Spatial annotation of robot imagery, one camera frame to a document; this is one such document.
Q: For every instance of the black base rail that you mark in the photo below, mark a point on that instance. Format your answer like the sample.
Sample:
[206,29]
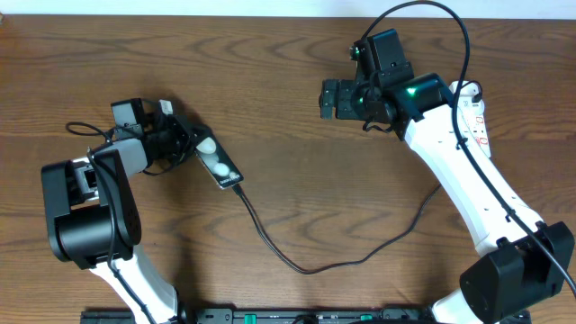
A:
[229,316]

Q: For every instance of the black smartphone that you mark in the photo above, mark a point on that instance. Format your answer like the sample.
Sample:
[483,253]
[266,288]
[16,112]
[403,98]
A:
[219,164]

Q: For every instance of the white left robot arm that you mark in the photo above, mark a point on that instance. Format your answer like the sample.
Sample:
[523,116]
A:
[91,215]

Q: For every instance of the white charger adapter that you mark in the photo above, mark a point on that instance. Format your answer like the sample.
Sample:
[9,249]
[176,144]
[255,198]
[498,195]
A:
[470,97]

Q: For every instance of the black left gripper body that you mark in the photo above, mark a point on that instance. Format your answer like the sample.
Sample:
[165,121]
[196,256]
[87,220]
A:
[173,142]

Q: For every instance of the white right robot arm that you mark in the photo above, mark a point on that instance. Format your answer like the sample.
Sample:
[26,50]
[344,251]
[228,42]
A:
[522,258]

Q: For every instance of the white power strip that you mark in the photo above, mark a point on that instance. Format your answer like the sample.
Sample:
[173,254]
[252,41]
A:
[476,126]

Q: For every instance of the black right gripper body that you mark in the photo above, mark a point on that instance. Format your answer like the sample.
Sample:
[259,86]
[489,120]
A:
[352,103]

